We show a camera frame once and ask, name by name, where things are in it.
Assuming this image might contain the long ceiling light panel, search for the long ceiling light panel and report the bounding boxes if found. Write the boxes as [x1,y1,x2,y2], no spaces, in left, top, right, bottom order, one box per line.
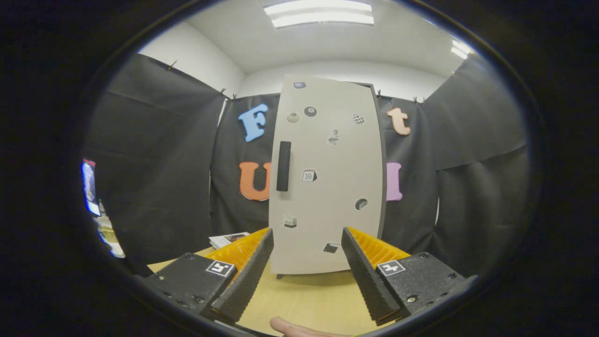
[263,0,375,29]

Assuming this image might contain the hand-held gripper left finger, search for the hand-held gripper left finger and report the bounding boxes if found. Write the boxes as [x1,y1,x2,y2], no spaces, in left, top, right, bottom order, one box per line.
[140,227,275,324]

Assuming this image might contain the beige shoe cabinet door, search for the beige shoe cabinet door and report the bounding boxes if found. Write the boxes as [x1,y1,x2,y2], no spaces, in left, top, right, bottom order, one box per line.
[268,74,384,275]

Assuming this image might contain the small ceiling light panel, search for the small ceiling light panel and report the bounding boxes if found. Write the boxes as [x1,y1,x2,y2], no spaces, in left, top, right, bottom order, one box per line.
[451,40,472,60]

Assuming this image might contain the black door handle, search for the black door handle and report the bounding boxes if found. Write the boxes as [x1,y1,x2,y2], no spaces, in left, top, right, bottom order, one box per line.
[276,141,292,192]

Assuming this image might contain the grey shoe cabinet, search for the grey shoe cabinet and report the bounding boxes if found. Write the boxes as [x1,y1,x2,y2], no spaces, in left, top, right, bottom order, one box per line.
[276,81,388,280]

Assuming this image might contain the black backdrop cloth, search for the black backdrop cloth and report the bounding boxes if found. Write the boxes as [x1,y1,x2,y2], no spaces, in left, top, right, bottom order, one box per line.
[84,52,529,277]

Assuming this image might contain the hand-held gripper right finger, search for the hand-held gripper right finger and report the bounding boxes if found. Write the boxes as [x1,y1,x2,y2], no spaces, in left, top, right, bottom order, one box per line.
[341,227,478,327]

